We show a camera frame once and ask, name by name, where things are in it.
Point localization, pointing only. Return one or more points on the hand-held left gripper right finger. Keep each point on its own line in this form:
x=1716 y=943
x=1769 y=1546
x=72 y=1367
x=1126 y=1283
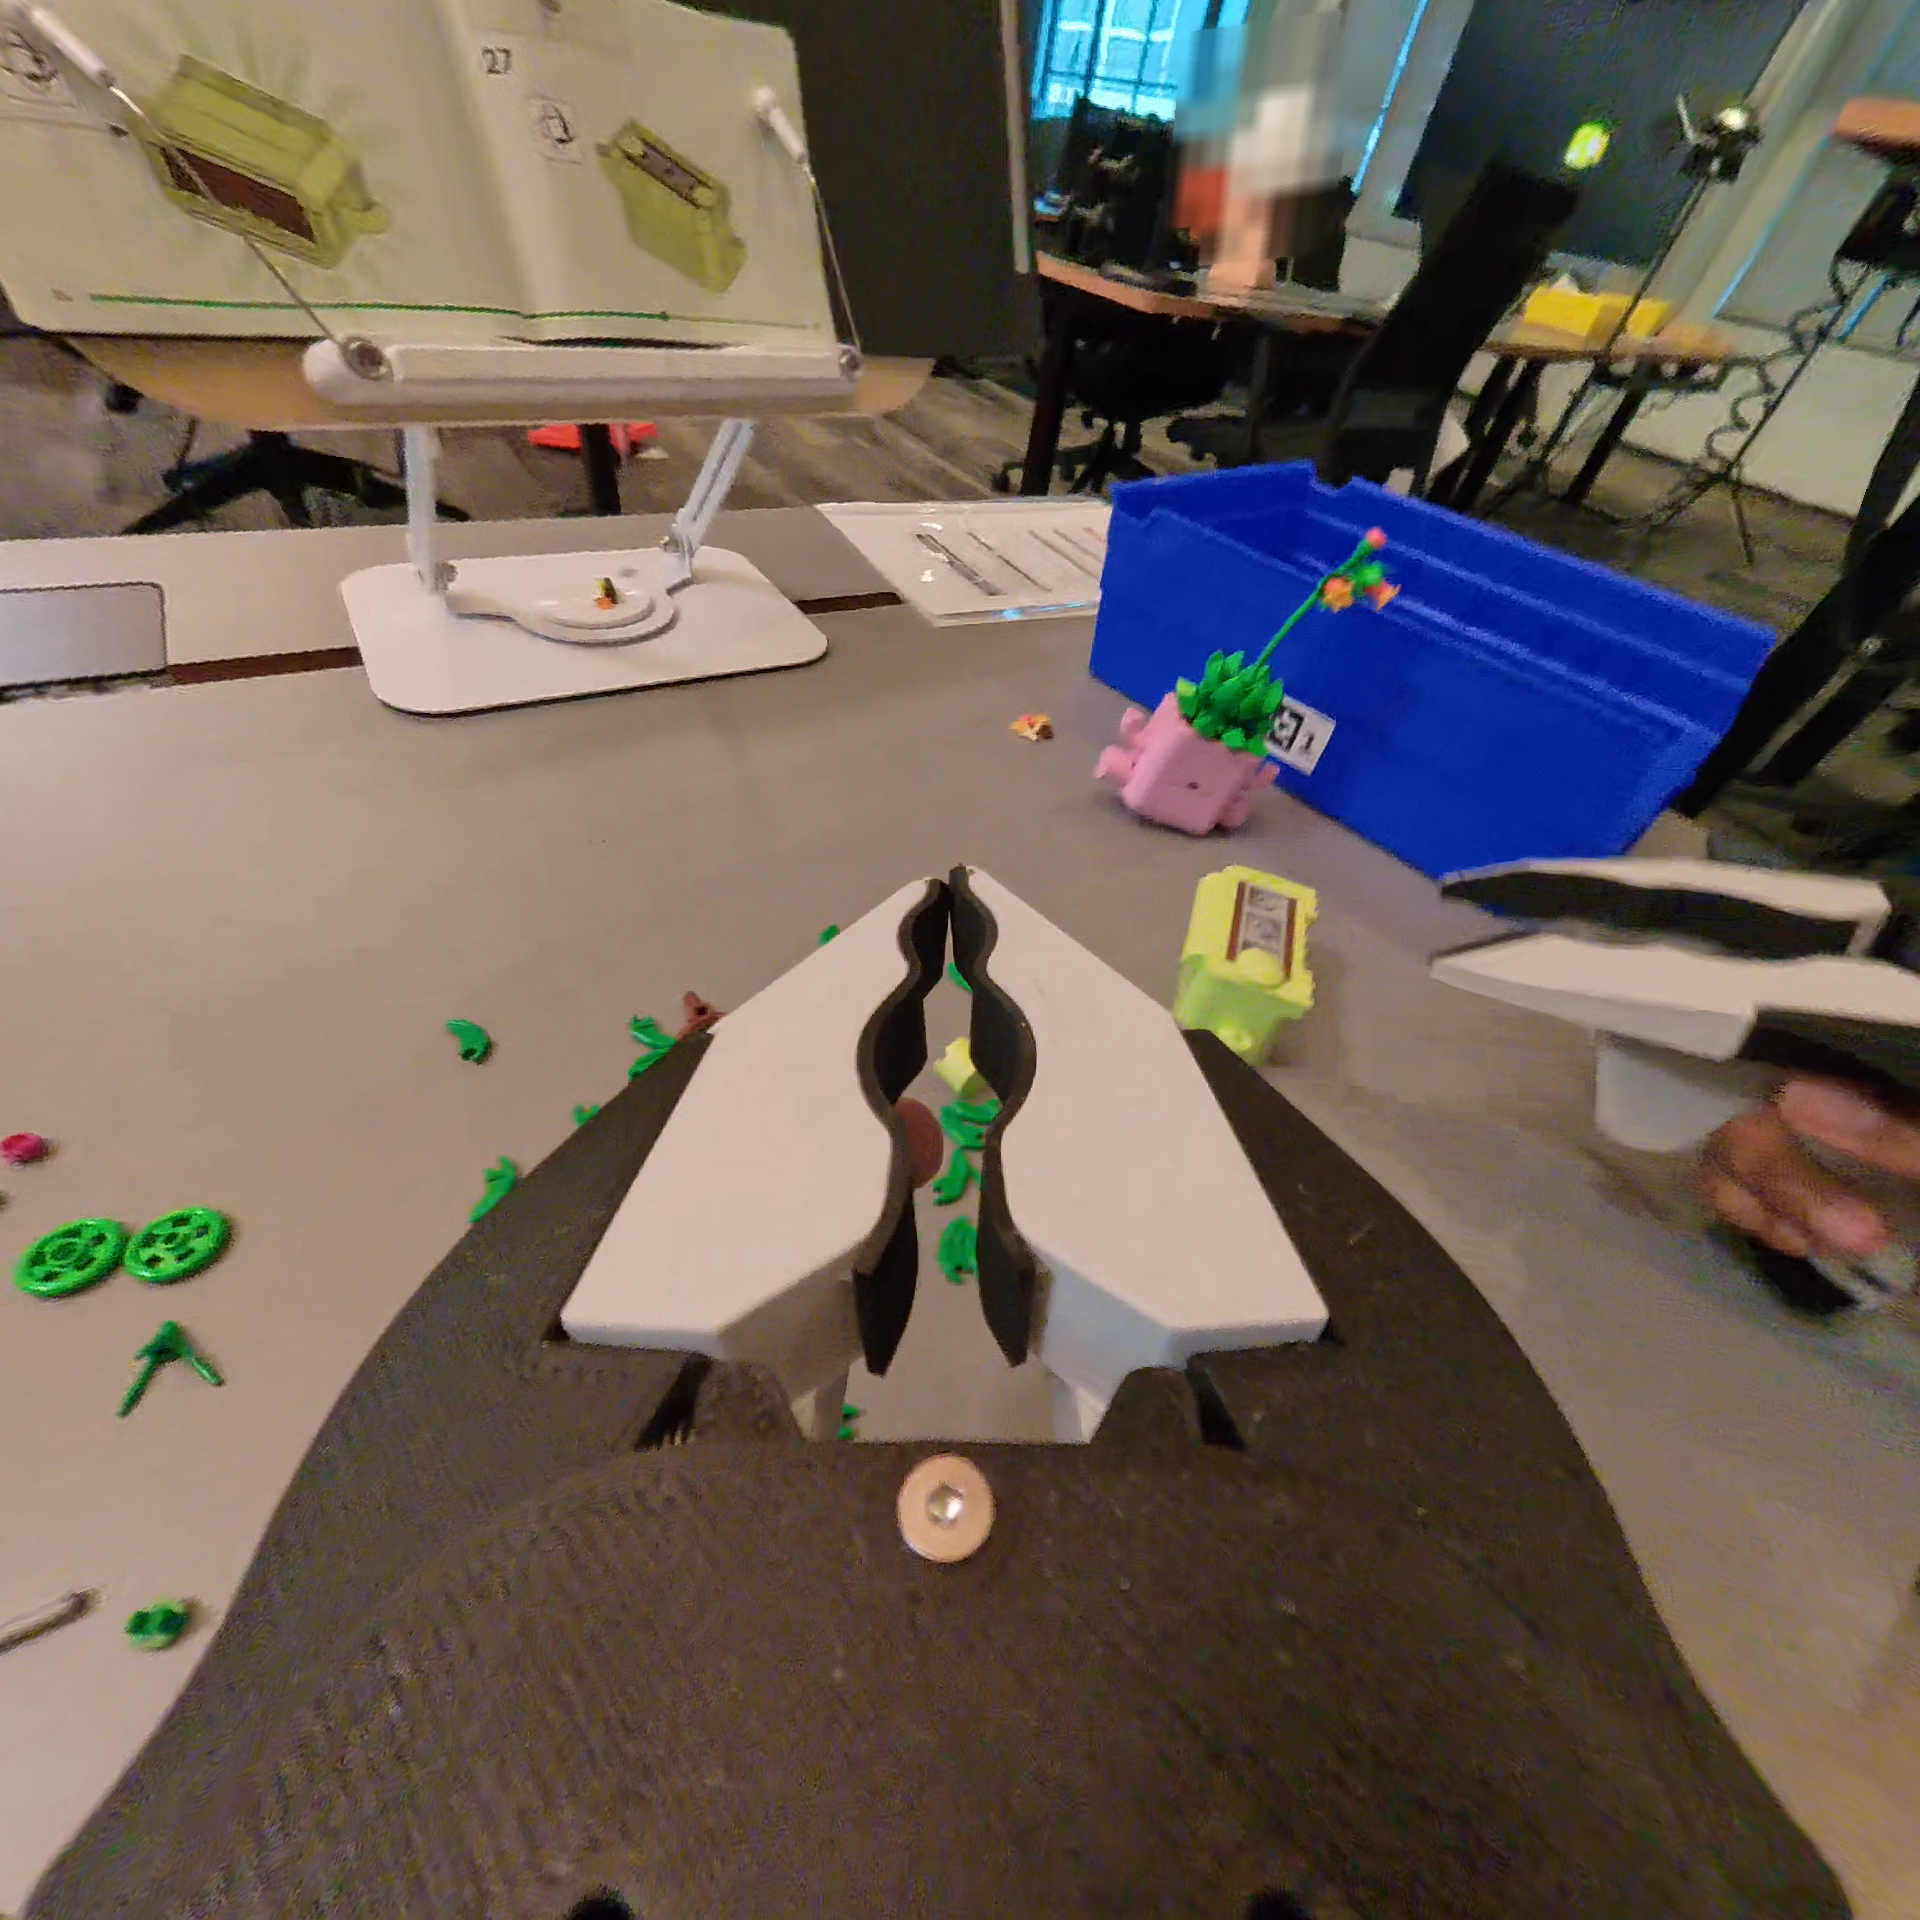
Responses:
x=1141 y=1183

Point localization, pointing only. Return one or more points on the lime green toy brick box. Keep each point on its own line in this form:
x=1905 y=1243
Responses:
x=1244 y=990

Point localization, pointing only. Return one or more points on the yellow box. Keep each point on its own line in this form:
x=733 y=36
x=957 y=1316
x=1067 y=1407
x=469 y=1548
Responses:
x=1592 y=313

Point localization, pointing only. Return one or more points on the silver metal tool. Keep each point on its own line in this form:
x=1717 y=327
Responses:
x=48 y=1622

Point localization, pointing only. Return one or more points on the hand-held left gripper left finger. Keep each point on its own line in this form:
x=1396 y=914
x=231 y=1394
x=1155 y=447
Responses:
x=749 y=1183

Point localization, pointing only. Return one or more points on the white book stand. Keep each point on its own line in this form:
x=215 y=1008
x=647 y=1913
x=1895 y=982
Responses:
x=598 y=645

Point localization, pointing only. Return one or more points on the grey table hatch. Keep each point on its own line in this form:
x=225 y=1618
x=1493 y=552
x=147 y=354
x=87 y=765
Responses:
x=76 y=635

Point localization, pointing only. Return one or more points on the wooden round table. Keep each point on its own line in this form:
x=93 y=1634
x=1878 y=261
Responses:
x=1592 y=354

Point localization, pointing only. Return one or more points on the black office chair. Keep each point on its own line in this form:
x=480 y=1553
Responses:
x=1456 y=330
x=256 y=478

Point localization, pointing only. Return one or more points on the wooden office desk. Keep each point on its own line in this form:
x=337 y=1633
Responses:
x=1201 y=294

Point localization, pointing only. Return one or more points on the wooden desk with dark frame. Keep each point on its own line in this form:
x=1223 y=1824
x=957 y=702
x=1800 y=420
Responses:
x=1800 y=675

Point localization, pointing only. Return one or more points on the instruction booklet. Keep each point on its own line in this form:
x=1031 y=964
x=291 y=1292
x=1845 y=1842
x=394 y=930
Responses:
x=450 y=180

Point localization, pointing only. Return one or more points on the person's right hand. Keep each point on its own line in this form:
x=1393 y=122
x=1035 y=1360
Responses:
x=1830 y=1168

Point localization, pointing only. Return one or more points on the laminated paper sheet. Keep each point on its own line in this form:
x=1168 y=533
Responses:
x=976 y=561

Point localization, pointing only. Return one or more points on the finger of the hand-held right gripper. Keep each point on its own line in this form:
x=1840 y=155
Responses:
x=1650 y=990
x=1725 y=874

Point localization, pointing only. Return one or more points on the pink toy brick flowerpot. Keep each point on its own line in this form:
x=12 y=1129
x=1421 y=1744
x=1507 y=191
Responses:
x=1184 y=772

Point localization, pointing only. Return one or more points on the dark partition panel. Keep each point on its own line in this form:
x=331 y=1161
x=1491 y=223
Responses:
x=898 y=151

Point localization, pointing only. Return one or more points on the blue plastic bin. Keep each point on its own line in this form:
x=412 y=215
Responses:
x=1500 y=719

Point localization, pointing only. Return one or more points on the green stem piece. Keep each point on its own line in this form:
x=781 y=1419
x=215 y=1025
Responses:
x=164 y=1350

